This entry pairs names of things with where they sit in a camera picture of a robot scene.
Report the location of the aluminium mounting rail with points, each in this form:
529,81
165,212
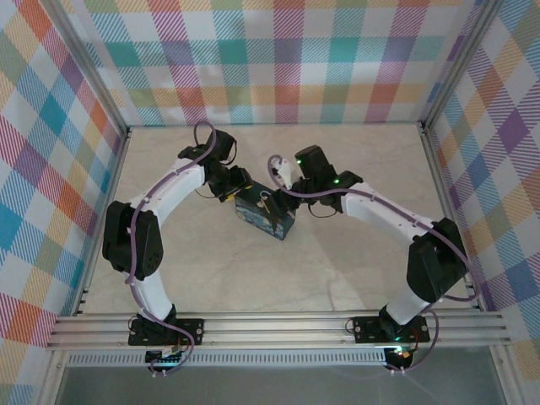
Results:
274,331

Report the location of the blue starry print box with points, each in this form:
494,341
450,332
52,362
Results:
253,211

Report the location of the small brass padlock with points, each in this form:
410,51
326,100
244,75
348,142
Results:
263,203

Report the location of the aluminium frame post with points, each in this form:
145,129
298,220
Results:
459,63
87,63

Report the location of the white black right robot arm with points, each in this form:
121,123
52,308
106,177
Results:
379,211

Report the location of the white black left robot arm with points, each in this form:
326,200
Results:
177,185

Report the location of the aluminium table edge rail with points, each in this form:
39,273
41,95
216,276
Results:
110,190
436,169

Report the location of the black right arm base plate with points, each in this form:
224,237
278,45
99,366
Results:
367,329

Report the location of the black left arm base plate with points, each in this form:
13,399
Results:
190,331

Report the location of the grey metal panel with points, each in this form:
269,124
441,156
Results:
274,388

